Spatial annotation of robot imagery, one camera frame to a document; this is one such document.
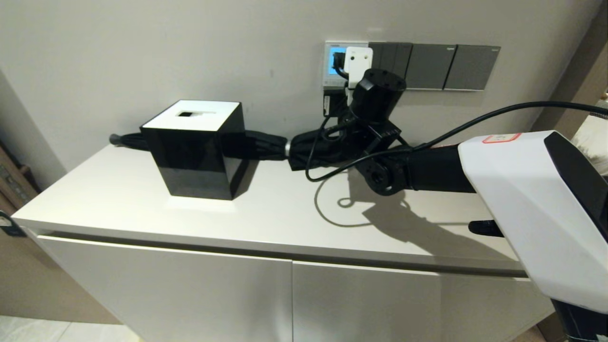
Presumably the white wall thermostat panel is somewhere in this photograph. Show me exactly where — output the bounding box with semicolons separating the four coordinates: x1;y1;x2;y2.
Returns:
323;40;370;88

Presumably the black folded umbrella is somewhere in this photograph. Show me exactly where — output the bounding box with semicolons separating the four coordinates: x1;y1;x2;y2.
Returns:
109;127;361;172

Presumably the white sideboard cabinet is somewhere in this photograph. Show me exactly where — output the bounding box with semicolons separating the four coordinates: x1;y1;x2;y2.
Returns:
10;142;557;342

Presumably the black tissue box white lid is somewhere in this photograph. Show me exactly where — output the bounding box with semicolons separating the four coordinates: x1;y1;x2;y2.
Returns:
140;100;248;201

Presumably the white cabinet door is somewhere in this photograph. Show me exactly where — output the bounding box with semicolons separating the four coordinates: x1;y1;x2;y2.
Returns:
36;234;294;342
292;260;555;342

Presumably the white bed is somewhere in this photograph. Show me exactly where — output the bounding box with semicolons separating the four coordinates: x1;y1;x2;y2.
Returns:
571;97;608;176

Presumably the black cable adapter block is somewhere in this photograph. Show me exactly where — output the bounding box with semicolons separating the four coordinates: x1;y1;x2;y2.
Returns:
324;92;346;118

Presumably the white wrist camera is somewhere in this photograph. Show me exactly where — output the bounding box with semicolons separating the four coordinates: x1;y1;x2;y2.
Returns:
344;46;374;90

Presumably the black camera cable plug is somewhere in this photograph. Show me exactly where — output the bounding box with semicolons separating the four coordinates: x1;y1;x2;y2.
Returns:
332;51;351;80

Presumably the grey triple rocker wall switch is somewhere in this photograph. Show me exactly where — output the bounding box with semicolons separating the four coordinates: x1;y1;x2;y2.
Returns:
368;42;413;90

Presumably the grey single wall switch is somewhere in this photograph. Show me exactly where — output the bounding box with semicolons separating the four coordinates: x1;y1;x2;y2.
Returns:
444;45;501;91
406;44;457;91

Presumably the long black cable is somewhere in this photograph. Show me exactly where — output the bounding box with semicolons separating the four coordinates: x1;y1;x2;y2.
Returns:
305;101;608;182

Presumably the brown wooden door frame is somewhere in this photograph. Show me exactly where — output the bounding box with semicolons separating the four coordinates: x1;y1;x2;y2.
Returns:
530;0;608;134

